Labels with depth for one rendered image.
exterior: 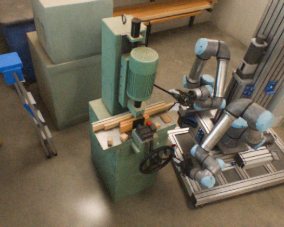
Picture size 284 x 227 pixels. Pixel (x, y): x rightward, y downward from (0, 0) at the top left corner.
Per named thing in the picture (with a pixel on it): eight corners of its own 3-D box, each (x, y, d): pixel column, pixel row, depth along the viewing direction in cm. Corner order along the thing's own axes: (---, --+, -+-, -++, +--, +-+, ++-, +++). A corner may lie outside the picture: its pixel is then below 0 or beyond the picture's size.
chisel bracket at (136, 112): (135, 120, 189) (136, 112, 183) (126, 107, 197) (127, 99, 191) (144, 117, 192) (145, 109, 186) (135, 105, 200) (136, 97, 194)
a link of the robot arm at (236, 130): (232, 124, 202) (238, 111, 193) (246, 134, 196) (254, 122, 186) (223, 131, 196) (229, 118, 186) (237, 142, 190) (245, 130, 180)
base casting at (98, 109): (117, 160, 192) (117, 153, 185) (88, 109, 225) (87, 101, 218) (167, 140, 210) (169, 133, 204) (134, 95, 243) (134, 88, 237)
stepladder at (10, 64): (44, 161, 266) (-1, 72, 178) (36, 144, 280) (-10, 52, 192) (59, 154, 272) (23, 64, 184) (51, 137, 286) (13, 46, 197)
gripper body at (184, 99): (183, 97, 169) (198, 92, 174) (175, 92, 176) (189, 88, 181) (183, 107, 173) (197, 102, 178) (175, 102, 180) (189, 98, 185)
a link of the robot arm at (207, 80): (212, 94, 224) (217, 82, 215) (197, 93, 223) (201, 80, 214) (210, 86, 233) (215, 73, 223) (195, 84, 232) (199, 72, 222)
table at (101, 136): (109, 166, 173) (109, 161, 168) (91, 133, 190) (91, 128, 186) (182, 137, 198) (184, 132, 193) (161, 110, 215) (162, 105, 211)
